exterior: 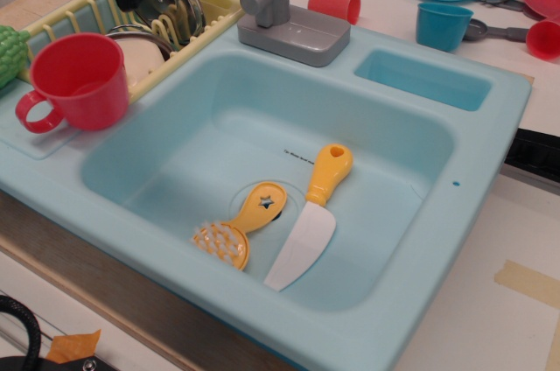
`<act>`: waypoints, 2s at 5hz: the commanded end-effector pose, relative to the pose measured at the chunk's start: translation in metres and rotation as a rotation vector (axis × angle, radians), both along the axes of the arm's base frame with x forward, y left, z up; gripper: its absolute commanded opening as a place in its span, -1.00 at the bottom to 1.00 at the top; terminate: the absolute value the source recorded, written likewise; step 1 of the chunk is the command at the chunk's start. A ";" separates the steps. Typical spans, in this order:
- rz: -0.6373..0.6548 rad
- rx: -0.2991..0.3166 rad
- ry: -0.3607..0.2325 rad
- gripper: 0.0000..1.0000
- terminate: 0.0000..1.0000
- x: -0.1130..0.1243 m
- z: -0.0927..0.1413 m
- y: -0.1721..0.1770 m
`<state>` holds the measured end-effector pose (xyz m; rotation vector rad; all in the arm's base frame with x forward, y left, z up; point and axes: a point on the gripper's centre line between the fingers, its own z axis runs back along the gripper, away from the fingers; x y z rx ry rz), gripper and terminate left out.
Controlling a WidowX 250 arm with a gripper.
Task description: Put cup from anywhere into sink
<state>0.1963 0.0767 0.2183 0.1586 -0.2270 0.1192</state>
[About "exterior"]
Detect light blue toy sink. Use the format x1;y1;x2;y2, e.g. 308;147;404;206
1;27;531;370

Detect beige masking tape strip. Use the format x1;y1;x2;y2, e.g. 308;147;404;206
494;260;560;310

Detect silver pot lid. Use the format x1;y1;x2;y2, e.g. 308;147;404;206
135;0;207;46

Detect grey toy spoon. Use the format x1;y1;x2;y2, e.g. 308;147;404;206
463;18;529;43

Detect yellow scrub brush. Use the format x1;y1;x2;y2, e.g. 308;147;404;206
191;181;287;270

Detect red cup with handle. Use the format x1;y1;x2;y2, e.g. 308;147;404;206
15;32;130;134

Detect yellow dish rack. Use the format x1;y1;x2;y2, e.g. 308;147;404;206
17;0;242;103

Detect red cup lying sideways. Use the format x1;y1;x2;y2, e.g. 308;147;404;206
307;0;361;25

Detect red cup at right edge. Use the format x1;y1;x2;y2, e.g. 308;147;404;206
526;20;559;60

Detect orange tape piece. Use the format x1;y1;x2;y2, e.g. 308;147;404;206
45;330;102;364

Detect green toy corn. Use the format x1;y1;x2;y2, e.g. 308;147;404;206
0;25;31;88

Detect silver metal bowl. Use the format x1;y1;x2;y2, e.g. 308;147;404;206
107;24;175;61

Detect black cable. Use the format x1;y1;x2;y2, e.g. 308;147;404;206
0;294;43;371

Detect cream toy bottle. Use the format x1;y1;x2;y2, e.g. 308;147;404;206
116;38;165;87

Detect yellow handled toy knife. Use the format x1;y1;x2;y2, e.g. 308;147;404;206
263;143;354;291

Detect teal cup near sink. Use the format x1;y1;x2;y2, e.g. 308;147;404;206
416;3;473;53

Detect black bar at right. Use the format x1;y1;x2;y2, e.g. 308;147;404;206
505;128;559;183

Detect grey toy faucet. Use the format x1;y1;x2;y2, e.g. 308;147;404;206
237;0;351;67

